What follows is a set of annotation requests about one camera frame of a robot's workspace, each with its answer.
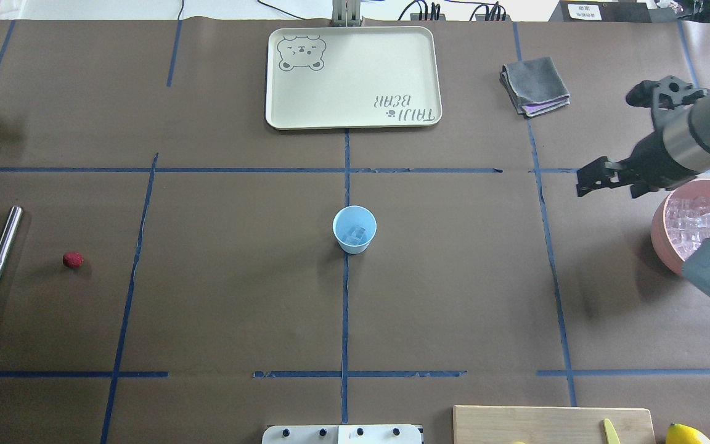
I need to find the clear ice cubes pile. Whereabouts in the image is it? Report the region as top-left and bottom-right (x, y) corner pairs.
(663, 195), (710, 260)

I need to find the cream bear serving tray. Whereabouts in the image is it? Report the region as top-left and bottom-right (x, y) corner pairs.
(265, 26), (443, 130)

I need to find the yellow plastic knife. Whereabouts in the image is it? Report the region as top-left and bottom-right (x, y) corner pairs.
(602, 418), (621, 444)

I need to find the wooden cutting board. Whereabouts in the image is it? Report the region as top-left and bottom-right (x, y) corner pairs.
(452, 405), (656, 443)

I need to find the red strawberry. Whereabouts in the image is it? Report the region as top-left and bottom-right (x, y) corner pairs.
(62, 251), (84, 269)

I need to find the pink bowl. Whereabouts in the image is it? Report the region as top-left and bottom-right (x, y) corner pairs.
(650, 179), (710, 276)

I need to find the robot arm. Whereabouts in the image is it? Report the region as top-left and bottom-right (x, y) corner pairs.
(576, 76), (710, 297)

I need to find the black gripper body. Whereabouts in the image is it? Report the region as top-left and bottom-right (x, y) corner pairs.
(618, 133), (682, 199)

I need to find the yellow lemon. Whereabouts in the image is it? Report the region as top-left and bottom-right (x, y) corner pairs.
(665, 422), (710, 444)

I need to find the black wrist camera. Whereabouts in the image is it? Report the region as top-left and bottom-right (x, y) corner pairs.
(625, 76), (710, 130)

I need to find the folded grey purple cloth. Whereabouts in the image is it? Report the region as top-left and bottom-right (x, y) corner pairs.
(500, 56), (570, 118)

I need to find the clear ice cube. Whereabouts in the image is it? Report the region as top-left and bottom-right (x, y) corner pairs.
(343, 225), (366, 245)

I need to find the aluminium frame post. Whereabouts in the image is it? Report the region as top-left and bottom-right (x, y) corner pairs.
(332, 0), (362, 27)

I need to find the light blue plastic cup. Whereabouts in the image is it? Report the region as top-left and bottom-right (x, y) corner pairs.
(332, 205), (377, 255)

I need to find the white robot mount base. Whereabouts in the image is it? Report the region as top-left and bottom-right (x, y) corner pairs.
(261, 424), (425, 443)

